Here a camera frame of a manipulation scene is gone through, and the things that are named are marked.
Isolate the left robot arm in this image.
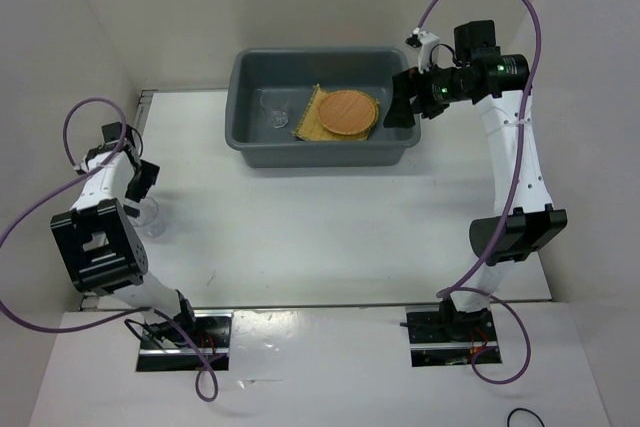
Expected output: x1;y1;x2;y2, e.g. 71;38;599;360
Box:
50;92;406;348

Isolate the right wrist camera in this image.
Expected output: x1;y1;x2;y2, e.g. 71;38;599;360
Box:
405;27;440;73

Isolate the grey plastic bin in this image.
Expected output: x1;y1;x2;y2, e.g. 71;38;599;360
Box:
225;47;421;168

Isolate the rectangular bamboo mat tray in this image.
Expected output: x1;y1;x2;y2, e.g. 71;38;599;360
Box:
293;85;380;141

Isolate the black cable loop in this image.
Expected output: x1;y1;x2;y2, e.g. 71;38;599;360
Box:
506;407;545;427

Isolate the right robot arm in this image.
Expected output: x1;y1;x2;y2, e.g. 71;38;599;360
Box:
383;20;567;340

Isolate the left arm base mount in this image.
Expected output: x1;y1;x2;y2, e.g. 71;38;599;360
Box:
124;310;233;373

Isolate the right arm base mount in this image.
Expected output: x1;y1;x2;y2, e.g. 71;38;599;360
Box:
399;301;502;368

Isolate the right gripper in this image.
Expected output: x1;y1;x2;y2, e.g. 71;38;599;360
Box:
382;58;470;128

